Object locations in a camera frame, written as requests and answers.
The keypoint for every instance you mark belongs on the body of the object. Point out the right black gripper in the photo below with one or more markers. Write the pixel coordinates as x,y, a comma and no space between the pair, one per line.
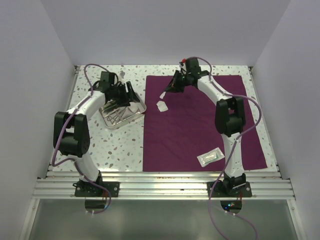
173,86

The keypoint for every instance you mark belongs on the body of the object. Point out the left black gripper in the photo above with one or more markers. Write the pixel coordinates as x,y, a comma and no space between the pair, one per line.
129,96

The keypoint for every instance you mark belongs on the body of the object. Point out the white gauze pad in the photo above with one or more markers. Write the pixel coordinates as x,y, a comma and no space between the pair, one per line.
161,105
162,95
134,108

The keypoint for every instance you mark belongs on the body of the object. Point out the steel surgical scissors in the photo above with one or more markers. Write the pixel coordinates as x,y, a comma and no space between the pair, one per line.
122,109

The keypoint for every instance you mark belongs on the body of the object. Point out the stainless steel tray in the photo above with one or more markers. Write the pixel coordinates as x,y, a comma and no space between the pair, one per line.
130,116

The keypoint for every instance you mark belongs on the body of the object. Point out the steel hemostat forceps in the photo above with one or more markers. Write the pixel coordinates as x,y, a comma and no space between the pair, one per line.
116,118

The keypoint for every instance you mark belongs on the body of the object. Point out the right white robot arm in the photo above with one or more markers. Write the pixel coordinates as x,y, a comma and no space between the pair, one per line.
229,120

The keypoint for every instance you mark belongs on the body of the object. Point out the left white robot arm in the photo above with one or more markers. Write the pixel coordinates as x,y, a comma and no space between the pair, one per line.
71,135

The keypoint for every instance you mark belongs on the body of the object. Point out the purple surgical cloth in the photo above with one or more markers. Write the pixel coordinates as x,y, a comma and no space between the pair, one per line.
173,139

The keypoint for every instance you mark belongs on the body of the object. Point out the sealed suture packet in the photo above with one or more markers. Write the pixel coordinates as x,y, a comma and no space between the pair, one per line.
210,157

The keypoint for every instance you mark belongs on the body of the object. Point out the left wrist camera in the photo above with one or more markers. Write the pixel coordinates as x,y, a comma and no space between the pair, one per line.
122,74

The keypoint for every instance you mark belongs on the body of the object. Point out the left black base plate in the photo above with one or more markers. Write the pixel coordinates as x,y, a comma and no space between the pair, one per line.
87,190

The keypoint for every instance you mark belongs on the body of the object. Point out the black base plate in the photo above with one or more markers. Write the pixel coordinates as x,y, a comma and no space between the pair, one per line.
220,191
87,190

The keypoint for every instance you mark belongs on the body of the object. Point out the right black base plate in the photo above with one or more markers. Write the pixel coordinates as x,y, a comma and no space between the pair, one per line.
220,191

